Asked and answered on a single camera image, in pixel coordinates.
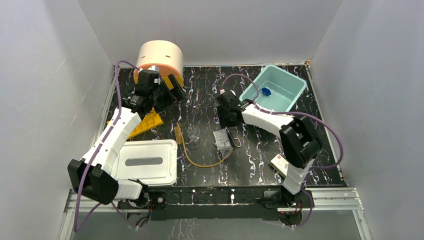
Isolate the yellow test tube rack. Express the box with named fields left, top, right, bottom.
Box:
left=100, top=107, right=163, bottom=140

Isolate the teal plastic bin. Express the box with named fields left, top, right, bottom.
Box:
left=254, top=65, right=307, bottom=112

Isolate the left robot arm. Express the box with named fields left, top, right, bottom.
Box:
left=67, top=69, right=185, bottom=208

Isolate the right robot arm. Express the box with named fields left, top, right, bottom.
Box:
left=217, top=91, right=322, bottom=208

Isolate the white paper packet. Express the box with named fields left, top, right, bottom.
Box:
left=213, top=129, right=231, bottom=145

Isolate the cream orange cylindrical container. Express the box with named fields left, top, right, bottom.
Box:
left=136, top=40, right=184, bottom=89

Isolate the tan rubber tube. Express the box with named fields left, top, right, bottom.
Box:
left=175, top=122, right=234, bottom=169

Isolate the brown test tube brush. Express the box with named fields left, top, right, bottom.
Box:
left=173, top=126, right=183, bottom=145

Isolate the white bin lid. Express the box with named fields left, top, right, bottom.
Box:
left=110, top=139, right=178, bottom=187

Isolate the white red box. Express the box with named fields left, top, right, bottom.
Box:
left=269, top=154, right=289, bottom=178

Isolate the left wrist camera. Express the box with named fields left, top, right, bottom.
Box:
left=138, top=65, right=160, bottom=76

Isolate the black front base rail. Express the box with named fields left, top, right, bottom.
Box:
left=117, top=185, right=316, bottom=222

